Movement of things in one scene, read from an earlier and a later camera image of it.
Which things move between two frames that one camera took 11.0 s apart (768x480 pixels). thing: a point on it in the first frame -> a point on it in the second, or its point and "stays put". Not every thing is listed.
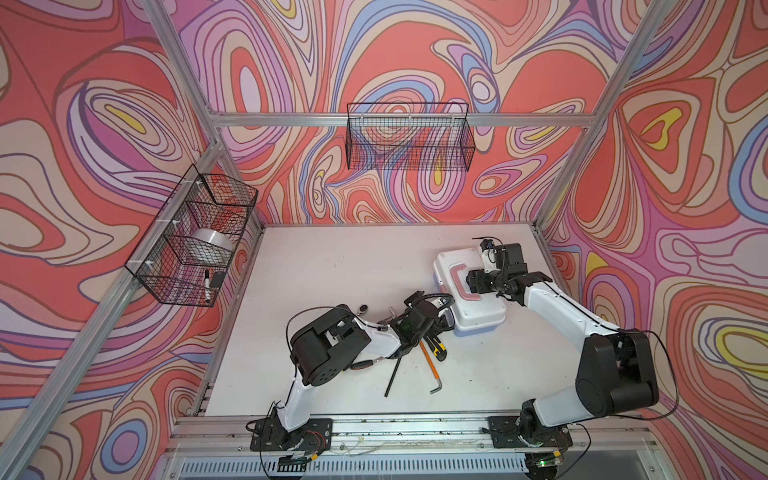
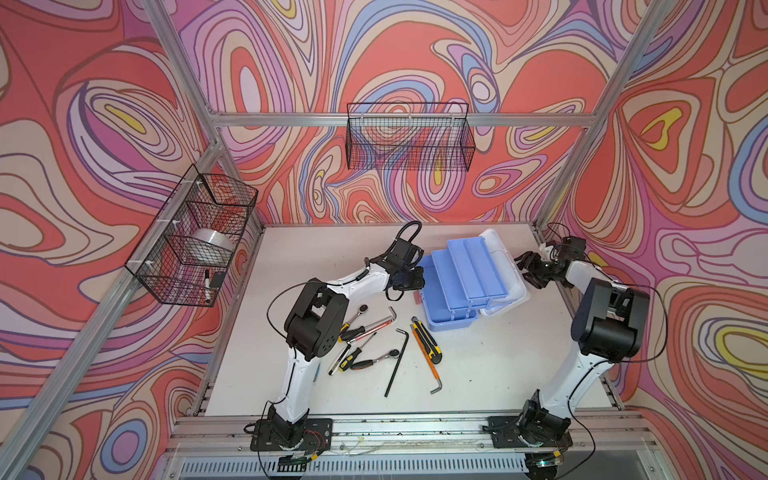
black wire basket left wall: [188, 253] stays put
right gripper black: [475, 281] -> [529, 261]
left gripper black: [440, 327] -> [420, 277]
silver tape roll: [214, 237] stays put
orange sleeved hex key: [438, 379] stays put
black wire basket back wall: [409, 136] stays put
